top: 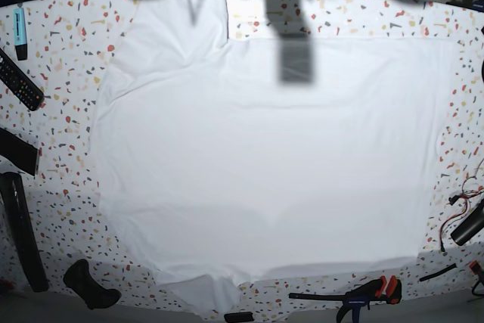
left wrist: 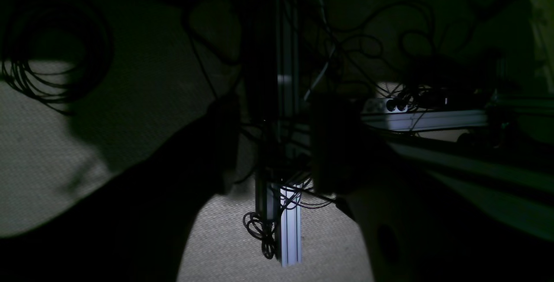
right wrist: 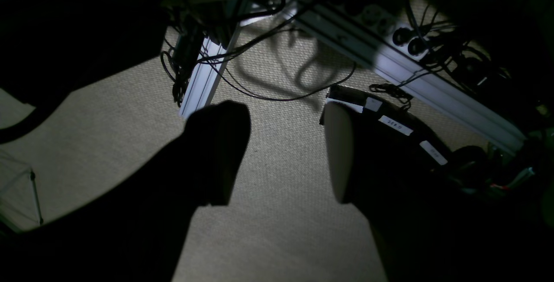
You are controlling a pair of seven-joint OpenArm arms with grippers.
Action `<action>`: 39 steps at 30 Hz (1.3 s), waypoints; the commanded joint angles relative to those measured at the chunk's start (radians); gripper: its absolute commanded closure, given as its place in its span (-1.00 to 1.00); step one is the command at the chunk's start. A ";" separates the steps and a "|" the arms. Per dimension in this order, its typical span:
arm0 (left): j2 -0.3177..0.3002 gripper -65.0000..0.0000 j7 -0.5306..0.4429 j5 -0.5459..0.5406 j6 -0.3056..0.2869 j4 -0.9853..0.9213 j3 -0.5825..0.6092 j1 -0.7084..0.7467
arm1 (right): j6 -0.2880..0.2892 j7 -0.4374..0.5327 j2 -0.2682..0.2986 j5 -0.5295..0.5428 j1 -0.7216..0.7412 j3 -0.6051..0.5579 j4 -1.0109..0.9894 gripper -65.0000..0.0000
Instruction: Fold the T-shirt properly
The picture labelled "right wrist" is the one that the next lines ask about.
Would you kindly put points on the white power strip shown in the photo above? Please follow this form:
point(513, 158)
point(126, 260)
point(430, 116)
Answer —
point(365, 20)

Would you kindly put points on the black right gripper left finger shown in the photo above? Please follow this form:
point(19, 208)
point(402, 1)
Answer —
point(136, 231)

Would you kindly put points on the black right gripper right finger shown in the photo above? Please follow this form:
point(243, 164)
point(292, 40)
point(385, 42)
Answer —
point(438, 215)

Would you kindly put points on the aluminium frame rail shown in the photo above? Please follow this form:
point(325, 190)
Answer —
point(430, 88)

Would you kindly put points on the aluminium frame leg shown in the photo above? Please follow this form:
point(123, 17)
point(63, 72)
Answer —
point(204, 79)

